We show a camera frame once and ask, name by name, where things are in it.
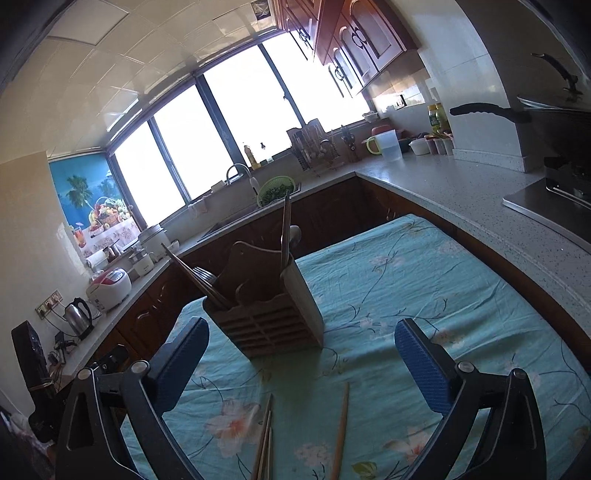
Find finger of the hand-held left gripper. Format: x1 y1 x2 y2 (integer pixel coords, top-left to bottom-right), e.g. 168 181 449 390
90 344 131 376

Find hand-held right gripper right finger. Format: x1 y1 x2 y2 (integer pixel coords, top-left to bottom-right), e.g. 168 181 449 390
394 318 548 480

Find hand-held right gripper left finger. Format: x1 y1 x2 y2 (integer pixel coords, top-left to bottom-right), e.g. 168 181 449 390
55 316 211 480

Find metal fork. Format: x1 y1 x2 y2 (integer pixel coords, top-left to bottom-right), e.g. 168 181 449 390
191 267 218 296

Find wooden utensil holder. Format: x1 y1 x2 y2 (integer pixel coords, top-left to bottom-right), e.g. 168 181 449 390
202 241 325 361

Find metal chopstick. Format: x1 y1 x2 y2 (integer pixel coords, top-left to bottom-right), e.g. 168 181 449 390
280 191 291 274
285 194 293 271

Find metal spoon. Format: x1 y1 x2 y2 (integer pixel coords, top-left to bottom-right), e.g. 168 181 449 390
287 224 303 268

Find dish rack with utensils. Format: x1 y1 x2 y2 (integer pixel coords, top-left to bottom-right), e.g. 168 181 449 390
286 119 340 169

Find steel electric kettle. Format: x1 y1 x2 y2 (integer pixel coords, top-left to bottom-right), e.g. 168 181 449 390
63 298 95 340

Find wooden lower cabinets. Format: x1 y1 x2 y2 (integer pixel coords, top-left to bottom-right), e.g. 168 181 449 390
92 175 591 365

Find wooden cabinets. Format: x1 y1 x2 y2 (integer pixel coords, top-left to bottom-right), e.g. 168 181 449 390
272 0 421 100
92 175 591 365

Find white and red rice cooker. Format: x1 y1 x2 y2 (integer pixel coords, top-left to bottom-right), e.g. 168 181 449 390
86 268 131 312

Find teal floral tablecloth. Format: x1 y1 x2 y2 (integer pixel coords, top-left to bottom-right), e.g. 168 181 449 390
120 213 591 480

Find paper towel roll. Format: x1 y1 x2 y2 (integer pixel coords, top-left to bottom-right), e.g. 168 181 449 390
85 251 112 275

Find small white steamer pot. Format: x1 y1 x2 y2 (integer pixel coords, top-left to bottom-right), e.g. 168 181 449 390
130 251 155 280

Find large white rice cooker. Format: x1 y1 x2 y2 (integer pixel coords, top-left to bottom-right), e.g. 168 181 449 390
139 224 169 259

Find green colander with greens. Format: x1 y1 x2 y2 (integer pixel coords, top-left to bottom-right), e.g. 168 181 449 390
256 176 296 207

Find chrome sink faucet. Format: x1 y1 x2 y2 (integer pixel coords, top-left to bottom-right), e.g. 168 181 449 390
225 163 259 199

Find gas stove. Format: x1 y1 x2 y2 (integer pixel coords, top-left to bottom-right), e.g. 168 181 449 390
502 157 591 217

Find yellow cooking oil bottles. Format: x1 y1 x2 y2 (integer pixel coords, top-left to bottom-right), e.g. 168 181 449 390
427 103 453 137

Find kitchen window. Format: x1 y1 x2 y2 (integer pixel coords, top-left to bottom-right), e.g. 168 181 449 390
108 28 375 222

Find black wok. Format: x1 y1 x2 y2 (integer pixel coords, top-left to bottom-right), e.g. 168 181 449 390
450 53 591 162

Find wooden upper cabinets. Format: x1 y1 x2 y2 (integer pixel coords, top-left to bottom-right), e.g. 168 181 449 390
272 0 421 100

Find black device with cables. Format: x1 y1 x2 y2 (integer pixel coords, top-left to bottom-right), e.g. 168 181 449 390
48 332 77 365

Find wall power outlets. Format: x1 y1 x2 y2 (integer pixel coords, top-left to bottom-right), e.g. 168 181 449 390
36 290 63 317

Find tropical fruit wall poster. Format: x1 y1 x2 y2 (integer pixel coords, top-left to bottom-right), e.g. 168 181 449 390
48 152 141 250

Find white pitcher with green handle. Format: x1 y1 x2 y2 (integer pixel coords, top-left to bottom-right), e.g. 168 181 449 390
366 129 403 161

